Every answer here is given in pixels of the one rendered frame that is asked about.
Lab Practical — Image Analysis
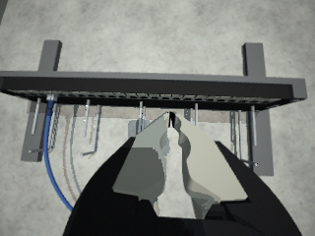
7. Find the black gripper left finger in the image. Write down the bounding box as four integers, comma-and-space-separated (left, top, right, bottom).
62, 111, 171, 236

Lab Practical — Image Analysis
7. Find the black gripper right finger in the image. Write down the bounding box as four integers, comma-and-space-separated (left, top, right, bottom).
171, 111, 302, 236

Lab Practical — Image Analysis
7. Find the blue network cable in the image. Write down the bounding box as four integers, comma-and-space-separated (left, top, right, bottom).
43, 109, 73, 211

